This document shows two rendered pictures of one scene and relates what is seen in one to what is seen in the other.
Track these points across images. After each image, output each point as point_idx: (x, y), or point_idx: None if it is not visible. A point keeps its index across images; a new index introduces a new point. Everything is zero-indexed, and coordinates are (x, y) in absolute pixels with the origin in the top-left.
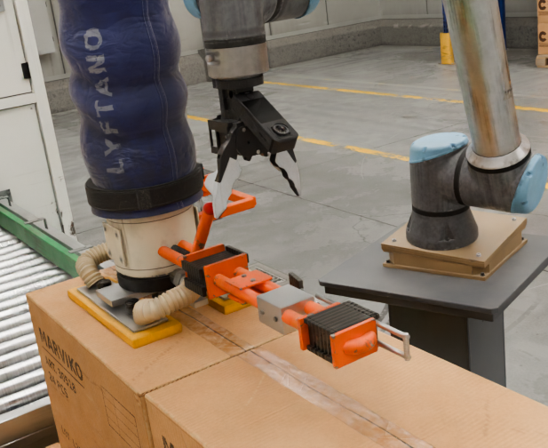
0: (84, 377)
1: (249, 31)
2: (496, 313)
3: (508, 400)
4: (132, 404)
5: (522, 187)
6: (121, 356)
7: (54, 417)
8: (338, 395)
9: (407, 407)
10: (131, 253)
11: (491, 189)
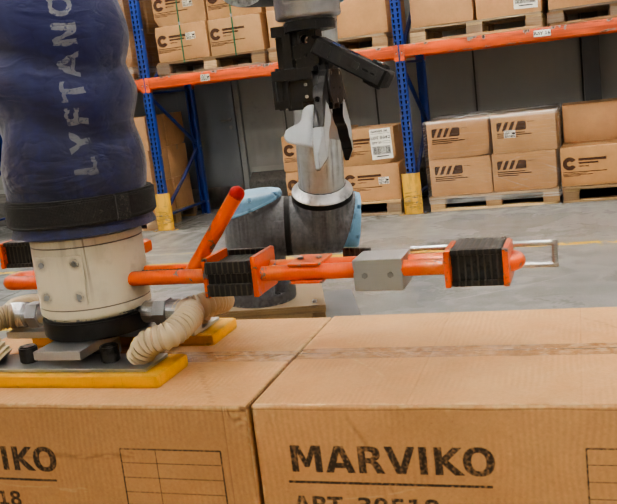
0: (64, 460)
1: None
2: None
3: (591, 311)
4: (219, 433)
5: (357, 219)
6: (154, 396)
7: None
8: (454, 347)
9: (528, 335)
10: (94, 286)
11: (327, 228)
